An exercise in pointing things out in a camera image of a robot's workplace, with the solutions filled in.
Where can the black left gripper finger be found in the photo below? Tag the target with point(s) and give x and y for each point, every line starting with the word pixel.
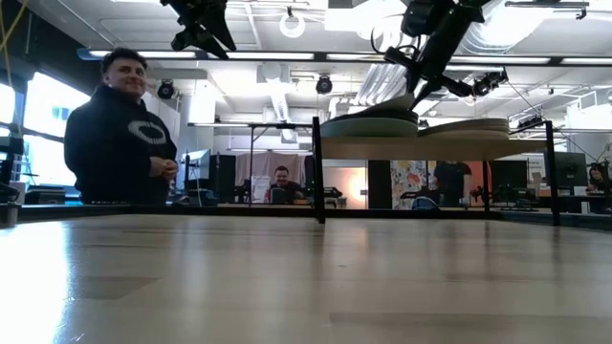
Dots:
pixel 220 36
pixel 186 39

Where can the wooden shelf with black legs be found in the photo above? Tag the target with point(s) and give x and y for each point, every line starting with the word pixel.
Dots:
pixel 430 149

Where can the black crossbar with light strips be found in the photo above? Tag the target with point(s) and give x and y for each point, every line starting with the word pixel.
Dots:
pixel 287 56

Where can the standing person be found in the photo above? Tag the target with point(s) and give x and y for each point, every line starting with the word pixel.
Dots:
pixel 452 181

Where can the colourful flower poster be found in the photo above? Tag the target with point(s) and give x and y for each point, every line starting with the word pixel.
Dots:
pixel 406 184

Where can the blue round object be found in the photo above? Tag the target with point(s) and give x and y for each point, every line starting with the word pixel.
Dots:
pixel 424 204

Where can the grey computer monitor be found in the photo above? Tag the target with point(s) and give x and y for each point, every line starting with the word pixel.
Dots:
pixel 198 165

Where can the beige curtain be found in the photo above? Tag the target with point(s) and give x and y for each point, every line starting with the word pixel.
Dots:
pixel 258 162

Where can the black cabinet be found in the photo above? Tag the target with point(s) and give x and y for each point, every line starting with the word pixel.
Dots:
pixel 224 177

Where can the seated person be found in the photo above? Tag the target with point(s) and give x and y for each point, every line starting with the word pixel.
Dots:
pixel 282 184

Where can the black computer monitor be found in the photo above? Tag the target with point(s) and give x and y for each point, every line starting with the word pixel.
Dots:
pixel 571 169

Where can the large window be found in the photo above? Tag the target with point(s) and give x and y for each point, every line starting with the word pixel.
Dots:
pixel 43 162

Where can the black equipment stand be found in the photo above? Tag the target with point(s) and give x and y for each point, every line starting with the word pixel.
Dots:
pixel 9 148

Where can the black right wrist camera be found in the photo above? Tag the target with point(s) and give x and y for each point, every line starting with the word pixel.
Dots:
pixel 417 19

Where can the silver ventilation duct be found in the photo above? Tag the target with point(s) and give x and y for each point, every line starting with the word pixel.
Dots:
pixel 487 38

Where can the black ceiling-hung camera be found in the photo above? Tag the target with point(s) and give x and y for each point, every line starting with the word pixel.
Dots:
pixel 166 91
pixel 324 86

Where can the black rig-mounted camera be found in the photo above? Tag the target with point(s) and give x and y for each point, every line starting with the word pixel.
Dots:
pixel 485 86

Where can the black metal workstation frame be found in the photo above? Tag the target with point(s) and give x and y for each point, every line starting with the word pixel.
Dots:
pixel 220 124

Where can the black wall panel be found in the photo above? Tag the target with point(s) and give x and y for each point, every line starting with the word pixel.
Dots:
pixel 379 184

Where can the black clamp-mounted camera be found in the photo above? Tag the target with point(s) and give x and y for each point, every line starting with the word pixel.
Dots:
pixel 531 122

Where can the black aluminium table frame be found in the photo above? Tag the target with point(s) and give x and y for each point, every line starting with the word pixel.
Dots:
pixel 239 211

